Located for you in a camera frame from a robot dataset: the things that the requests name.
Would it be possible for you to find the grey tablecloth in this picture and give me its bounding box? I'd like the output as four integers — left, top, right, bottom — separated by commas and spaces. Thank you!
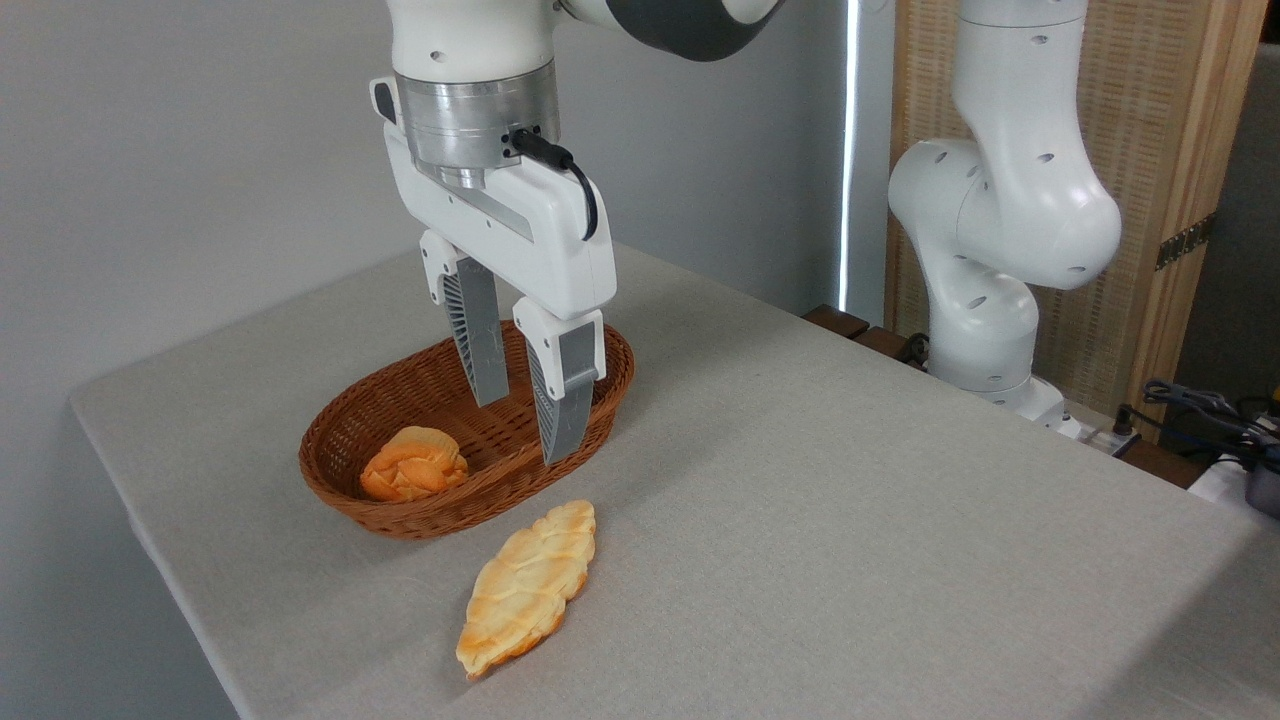
68, 243, 1280, 720

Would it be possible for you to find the small orange bread roll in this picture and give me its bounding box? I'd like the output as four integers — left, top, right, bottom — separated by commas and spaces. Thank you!
360, 426, 469, 503

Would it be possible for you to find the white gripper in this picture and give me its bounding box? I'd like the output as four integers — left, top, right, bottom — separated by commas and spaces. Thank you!
369, 76, 618, 467

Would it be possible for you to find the wooden woven folding screen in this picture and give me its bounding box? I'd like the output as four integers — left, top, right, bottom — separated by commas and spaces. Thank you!
884, 0, 1269, 443

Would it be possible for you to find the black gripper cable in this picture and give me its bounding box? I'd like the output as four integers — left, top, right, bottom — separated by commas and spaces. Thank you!
512, 129, 600, 242

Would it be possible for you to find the long golden braided bread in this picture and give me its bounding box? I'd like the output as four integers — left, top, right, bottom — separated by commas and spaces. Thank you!
456, 500, 598, 681

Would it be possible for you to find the brown wicker basket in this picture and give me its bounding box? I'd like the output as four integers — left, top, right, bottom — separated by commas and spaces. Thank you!
298, 320, 636, 541

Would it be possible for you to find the black cable bundle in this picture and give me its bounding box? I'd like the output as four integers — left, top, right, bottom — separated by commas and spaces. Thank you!
1113, 378, 1280, 471

